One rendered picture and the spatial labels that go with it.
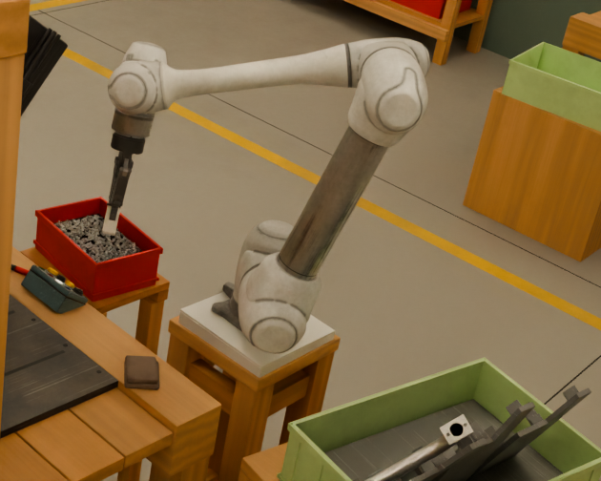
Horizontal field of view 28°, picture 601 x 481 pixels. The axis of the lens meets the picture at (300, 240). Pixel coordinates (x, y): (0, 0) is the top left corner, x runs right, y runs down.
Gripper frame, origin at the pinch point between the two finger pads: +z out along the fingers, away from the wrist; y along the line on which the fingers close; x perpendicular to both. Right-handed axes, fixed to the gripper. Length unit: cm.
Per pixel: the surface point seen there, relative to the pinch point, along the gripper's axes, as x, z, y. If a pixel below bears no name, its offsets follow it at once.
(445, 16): -232, -74, 443
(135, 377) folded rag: -10.8, 31.4, -16.6
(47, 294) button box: 9.5, 24.6, 15.3
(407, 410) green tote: -76, 29, -19
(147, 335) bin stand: -23, 41, 49
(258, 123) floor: -108, 6, 344
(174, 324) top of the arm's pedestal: -23.6, 27.7, 18.5
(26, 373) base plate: 12.8, 36.1, -11.6
